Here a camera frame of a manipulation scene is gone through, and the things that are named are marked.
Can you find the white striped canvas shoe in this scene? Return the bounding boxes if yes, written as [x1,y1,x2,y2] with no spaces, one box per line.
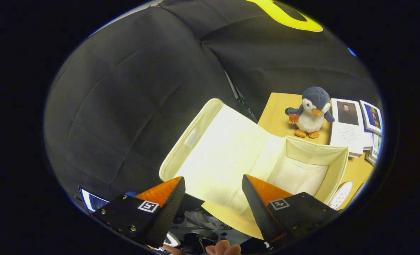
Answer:
[328,181,353,210]

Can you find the grey penguin plush toy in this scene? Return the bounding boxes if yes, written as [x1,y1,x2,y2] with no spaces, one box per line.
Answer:
[285,86,335,139]

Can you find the blue lit screen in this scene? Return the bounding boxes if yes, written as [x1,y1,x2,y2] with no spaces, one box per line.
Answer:
[79,186,110,213]

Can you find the cream fabric storage box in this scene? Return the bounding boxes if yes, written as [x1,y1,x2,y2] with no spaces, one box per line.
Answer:
[159,98,349,240]

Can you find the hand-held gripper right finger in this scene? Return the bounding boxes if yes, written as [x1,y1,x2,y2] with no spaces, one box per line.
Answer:
[242,174,340,243]

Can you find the pale green cover book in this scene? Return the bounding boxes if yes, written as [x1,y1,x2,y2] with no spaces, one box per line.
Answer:
[364,134,383,166]

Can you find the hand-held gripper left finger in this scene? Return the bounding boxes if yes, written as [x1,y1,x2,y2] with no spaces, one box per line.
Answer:
[89,176,186,248]

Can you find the blue picture cover book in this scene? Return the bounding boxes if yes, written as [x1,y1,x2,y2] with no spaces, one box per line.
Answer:
[359,100,384,137]

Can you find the white portrait cover book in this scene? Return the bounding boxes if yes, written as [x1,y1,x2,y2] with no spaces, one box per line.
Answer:
[329,98,372,158]

